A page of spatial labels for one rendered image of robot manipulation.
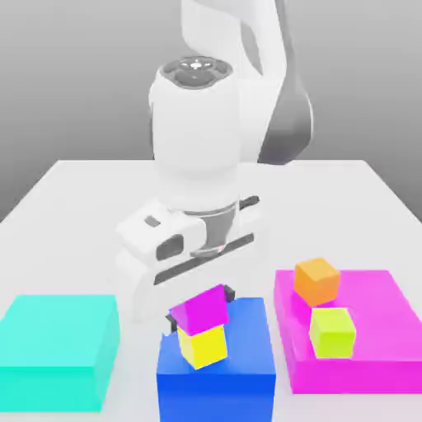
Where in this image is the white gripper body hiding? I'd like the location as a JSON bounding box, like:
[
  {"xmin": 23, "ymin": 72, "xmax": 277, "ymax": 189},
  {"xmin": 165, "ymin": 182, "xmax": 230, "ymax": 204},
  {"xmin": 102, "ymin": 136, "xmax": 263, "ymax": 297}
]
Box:
[{"xmin": 115, "ymin": 210, "xmax": 270, "ymax": 324}]

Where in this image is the small purple cube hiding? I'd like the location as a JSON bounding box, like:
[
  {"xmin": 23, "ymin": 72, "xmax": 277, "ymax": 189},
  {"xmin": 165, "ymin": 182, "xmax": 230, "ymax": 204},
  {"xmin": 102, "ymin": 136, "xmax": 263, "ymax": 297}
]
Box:
[{"xmin": 169, "ymin": 284, "xmax": 230, "ymax": 336}]

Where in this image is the small orange cube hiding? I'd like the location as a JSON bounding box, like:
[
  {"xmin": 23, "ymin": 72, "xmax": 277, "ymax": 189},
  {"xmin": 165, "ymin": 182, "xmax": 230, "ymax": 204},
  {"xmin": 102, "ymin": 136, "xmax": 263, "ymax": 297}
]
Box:
[{"xmin": 293, "ymin": 256, "xmax": 341, "ymax": 307}]

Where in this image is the small lime cube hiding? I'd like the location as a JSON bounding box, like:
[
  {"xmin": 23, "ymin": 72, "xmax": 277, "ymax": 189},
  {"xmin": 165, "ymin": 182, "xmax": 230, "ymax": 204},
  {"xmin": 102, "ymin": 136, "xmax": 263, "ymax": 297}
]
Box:
[{"xmin": 308, "ymin": 307, "xmax": 357, "ymax": 359}]

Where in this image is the large blue box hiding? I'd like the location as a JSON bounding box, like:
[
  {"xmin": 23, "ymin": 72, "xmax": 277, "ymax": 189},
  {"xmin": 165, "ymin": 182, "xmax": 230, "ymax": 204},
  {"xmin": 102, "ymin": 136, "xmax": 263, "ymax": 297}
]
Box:
[{"xmin": 156, "ymin": 297, "xmax": 277, "ymax": 422}]

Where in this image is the large cyan box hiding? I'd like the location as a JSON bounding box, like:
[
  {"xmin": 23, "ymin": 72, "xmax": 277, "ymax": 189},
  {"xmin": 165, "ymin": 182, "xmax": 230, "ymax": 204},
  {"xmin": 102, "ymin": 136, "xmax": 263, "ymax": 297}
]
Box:
[{"xmin": 0, "ymin": 293, "xmax": 120, "ymax": 413}]

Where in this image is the large magenta box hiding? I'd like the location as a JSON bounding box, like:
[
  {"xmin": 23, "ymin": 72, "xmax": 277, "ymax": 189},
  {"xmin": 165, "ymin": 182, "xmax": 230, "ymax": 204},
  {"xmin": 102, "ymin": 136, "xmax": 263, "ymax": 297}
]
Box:
[{"xmin": 273, "ymin": 269, "xmax": 422, "ymax": 395}]

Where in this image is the small yellow cube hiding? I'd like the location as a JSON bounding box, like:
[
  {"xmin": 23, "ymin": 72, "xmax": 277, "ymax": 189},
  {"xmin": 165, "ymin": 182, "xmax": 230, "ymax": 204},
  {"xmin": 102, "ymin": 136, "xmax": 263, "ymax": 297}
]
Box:
[{"xmin": 176, "ymin": 324, "xmax": 229, "ymax": 370}]

